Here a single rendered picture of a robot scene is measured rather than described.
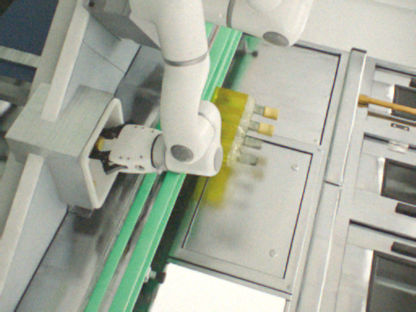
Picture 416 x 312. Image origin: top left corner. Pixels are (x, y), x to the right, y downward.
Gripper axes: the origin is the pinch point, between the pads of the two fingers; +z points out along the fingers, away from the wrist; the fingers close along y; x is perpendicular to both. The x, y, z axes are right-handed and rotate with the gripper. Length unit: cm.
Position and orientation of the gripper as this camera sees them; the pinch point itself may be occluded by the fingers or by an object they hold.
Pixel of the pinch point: (97, 143)
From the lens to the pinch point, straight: 123.7
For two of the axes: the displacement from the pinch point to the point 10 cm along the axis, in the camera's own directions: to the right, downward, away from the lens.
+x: -1.9, -6.4, -7.5
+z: -9.4, -1.0, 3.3
